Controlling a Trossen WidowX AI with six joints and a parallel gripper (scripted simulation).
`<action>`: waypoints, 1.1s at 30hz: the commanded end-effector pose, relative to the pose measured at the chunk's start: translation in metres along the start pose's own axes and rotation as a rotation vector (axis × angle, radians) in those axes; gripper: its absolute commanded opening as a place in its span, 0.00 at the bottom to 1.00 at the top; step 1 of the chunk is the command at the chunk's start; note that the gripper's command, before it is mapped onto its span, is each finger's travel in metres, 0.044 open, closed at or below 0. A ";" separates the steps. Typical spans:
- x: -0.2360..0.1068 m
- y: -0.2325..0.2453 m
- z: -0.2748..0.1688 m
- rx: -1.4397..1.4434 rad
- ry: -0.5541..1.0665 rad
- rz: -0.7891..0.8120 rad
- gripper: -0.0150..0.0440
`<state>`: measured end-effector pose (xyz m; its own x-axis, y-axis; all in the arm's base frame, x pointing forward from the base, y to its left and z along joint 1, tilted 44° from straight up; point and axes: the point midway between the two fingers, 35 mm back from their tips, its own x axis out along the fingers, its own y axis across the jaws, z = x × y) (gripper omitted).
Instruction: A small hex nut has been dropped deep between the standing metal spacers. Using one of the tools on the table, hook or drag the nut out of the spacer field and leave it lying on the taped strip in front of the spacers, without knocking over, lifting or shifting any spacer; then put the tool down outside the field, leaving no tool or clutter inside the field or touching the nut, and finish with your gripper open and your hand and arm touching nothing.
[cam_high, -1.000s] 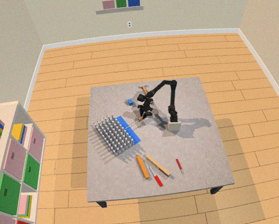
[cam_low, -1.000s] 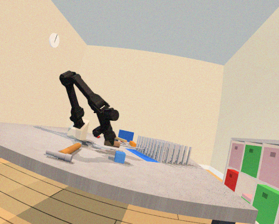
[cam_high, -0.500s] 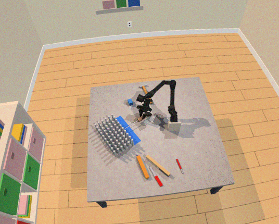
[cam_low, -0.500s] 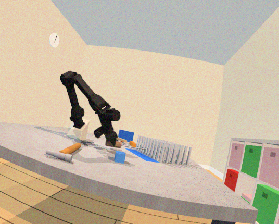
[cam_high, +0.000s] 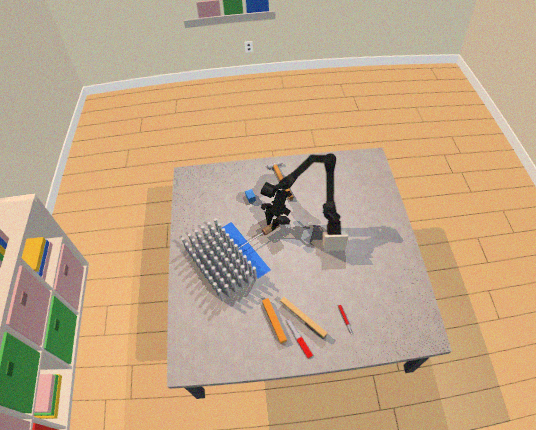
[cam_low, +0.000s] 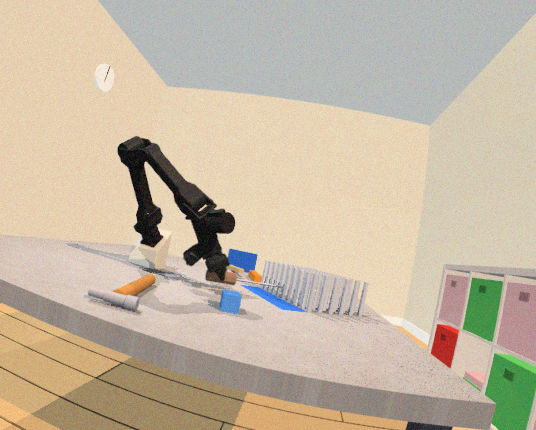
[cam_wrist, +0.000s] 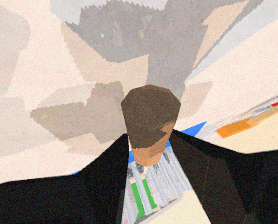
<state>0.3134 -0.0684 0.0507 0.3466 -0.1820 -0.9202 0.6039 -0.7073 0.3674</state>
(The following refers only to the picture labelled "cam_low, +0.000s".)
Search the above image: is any blue flat strip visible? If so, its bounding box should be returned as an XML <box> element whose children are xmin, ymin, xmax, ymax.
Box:
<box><xmin>240</xmin><ymin>285</ymin><xmax>306</xmax><ymax>312</ymax></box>

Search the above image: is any blue cube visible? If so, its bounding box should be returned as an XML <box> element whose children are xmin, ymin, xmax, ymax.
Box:
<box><xmin>220</xmin><ymin>289</ymin><xmax>242</xmax><ymax>314</ymax></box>

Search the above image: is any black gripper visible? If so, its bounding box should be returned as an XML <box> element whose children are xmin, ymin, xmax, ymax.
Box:
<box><xmin>196</xmin><ymin>233</ymin><xmax>229</xmax><ymax>281</ymax></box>

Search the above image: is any orange cylinder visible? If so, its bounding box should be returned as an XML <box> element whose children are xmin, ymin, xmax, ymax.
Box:
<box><xmin>88</xmin><ymin>274</ymin><xmax>156</xmax><ymax>312</ymax></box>

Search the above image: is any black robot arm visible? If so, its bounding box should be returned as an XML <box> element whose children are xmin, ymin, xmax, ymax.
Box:
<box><xmin>117</xmin><ymin>136</ymin><xmax>235</xmax><ymax>267</ymax></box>

